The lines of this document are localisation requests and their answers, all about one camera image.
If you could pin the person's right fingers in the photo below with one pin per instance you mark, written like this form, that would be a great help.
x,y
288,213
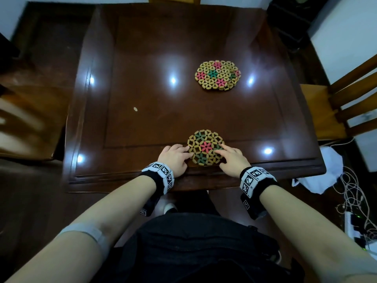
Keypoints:
x,y
224,150

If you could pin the dark cabinet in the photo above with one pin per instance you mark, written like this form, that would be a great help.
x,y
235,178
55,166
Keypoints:
x,y
294,17

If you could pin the white crumpled cloth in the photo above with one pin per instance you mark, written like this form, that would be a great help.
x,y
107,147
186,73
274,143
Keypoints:
x,y
324,170

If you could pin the person's left forearm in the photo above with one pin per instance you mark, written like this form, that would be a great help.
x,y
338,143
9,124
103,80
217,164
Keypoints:
x,y
97,226

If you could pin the person's right hand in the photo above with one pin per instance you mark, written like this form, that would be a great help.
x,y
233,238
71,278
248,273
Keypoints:
x,y
234,163

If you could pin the person's left hand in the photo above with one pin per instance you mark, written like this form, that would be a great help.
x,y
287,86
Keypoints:
x,y
173,159

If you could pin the light brown wooden chair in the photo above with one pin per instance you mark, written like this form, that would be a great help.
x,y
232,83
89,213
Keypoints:
x,y
324,114

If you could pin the person's right forearm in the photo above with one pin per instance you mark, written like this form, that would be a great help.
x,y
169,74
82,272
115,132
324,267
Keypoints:
x,y
309,229

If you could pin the person's left fingers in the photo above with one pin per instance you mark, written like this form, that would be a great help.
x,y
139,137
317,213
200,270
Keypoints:
x,y
185,153

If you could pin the small round bamboo trivet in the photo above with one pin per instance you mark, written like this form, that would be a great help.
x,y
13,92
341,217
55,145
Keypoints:
x,y
205,144

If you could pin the white shoe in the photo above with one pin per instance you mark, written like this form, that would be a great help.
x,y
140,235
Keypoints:
x,y
170,208

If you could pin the white power strip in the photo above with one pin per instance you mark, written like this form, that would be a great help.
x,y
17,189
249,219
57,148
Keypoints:
x,y
353,225

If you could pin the black wristband with marker tiles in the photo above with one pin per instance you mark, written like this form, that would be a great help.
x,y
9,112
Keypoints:
x,y
254,179
160,173

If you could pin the dark brown wooden table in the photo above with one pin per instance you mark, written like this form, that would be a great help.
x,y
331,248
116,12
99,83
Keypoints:
x,y
165,120

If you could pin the large hexagonal bamboo trivet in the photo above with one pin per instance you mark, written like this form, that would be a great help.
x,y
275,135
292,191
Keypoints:
x,y
217,75

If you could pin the dark brown wooden chair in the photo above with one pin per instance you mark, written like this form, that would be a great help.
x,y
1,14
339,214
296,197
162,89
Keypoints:
x,y
29,114

